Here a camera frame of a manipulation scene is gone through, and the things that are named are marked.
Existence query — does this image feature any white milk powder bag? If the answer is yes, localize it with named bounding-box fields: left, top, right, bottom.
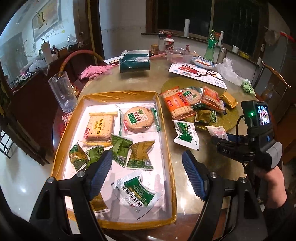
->
left=206, top=126, right=229, bottom=141

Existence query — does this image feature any yellow green pea snack packet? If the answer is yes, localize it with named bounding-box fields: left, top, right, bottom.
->
left=126, top=141, right=155, bottom=171

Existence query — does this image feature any yellow soda cracker pack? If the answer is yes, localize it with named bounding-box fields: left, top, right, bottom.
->
left=81, top=112, right=118, bottom=147

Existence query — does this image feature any white green banlangen sachet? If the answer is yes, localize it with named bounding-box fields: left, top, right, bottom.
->
left=111, top=171, right=162, bottom=220

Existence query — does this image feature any gold foil snack bag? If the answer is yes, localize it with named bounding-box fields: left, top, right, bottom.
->
left=220, top=91, right=238, bottom=109

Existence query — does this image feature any orange cracker pack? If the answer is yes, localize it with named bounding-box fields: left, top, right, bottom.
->
left=201, top=86, right=225, bottom=113
left=161, top=86, right=196, bottom=121

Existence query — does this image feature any round green-label cracker pack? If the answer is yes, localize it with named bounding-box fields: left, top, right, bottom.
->
left=181, top=87, right=203, bottom=106

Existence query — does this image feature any person's right hand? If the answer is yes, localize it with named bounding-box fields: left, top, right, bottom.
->
left=253, top=166, right=287, bottom=209

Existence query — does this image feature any gold-rimmed white tray box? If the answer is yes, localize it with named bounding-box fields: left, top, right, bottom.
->
left=52, top=91, right=177, bottom=230

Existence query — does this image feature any gold glitter turntable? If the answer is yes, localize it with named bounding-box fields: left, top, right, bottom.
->
left=162, top=76, right=239, bottom=131

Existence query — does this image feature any wooden chair right side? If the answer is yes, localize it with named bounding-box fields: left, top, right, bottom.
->
left=252, top=60, right=291, bottom=112

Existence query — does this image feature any green crumpled cloth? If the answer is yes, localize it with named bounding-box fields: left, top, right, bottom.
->
left=241, top=78, right=256, bottom=96

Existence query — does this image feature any printed advertising flyer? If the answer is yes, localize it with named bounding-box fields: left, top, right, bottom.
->
left=169, top=63, right=228, bottom=89

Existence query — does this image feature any white plastic bag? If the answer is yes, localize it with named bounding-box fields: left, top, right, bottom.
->
left=216, top=57, right=242, bottom=86

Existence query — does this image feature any steel thermos flask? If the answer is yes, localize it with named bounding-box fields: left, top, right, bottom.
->
left=216, top=47, right=227, bottom=64

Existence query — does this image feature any clear plastic pitcher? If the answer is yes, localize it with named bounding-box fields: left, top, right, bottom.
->
left=48, top=71, right=78, bottom=113

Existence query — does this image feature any blue white ceramic dish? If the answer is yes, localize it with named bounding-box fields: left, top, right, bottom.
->
left=191, top=56, right=216, bottom=70

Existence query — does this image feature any green plastic bottle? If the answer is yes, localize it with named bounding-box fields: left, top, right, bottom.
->
left=204, top=30, right=217, bottom=62

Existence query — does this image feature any pink cloth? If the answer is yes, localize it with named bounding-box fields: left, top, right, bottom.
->
left=79, top=64, right=116, bottom=80

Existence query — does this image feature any wooden round-back chair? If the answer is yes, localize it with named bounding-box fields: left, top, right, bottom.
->
left=59, top=49, right=105, bottom=96

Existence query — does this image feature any clear plastic container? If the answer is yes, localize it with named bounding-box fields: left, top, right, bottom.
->
left=166, top=48, right=194, bottom=64

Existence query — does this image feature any teal tissue pack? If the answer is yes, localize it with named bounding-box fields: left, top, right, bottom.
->
left=119, top=50, right=151, bottom=73

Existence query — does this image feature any white liquor bottle red cap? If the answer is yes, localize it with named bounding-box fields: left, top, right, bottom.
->
left=165, top=34, right=174, bottom=51

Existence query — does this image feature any white paper roll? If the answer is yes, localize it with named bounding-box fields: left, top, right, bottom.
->
left=184, top=19, right=190, bottom=38

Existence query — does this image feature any framed wall painting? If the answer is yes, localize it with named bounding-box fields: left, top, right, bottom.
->
left=32, top=0, right=61, bottom=41

